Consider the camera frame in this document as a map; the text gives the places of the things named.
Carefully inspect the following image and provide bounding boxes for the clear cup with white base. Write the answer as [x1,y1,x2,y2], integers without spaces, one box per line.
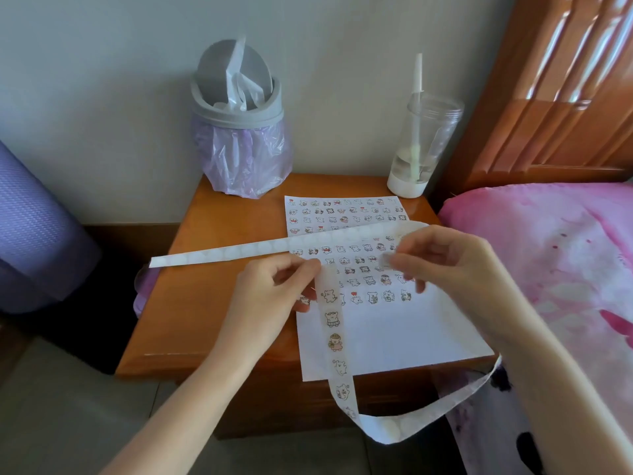
[386,91,466,199]

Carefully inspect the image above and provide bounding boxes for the wooden nightstand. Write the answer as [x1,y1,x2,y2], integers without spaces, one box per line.
[114,172,498,441]

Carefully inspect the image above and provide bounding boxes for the white straw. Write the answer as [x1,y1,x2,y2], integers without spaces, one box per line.
[407,53,425,179]

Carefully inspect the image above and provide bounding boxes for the white backing scraps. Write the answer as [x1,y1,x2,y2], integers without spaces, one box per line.
[213,36,268,113]

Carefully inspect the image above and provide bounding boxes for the wooden bed headboard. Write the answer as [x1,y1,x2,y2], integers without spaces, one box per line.
[437,0,633,203]

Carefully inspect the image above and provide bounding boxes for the purple plastic container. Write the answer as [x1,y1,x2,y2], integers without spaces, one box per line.
[132,265,162,320]

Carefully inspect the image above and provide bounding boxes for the pink floral bedding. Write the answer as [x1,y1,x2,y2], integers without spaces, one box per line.
[435,181,633,475]

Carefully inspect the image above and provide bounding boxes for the person's left hand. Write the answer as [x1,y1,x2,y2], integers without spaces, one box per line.
[217,253,323,362]

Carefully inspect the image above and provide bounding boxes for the white paper sheet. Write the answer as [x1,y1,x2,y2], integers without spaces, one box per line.
[284,195,495,383]

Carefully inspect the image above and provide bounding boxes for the person's left forearm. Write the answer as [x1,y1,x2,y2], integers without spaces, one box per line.
[98,338,273,475]

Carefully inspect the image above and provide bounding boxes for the purple rolled mat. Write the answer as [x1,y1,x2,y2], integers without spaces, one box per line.
[0,141,102,315]

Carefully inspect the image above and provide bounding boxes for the person's right hand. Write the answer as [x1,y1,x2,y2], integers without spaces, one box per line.
[383,224,518,342]

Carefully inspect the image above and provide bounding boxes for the purple plastic bin bag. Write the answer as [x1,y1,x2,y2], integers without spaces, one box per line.
[193,113,293,199]

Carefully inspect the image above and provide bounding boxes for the grey trash bin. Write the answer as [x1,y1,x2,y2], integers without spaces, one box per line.
[190,39,284,129]

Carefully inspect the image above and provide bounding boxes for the person's right forearm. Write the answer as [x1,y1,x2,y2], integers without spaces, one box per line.
[484,301,633,475]

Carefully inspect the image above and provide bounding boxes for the long white sticker strip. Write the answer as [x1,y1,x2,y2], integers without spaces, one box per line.
[149,220,503,445]

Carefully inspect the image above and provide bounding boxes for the rows of stuck cartoon stickers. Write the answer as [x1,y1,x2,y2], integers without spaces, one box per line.
[286,196,416,307]

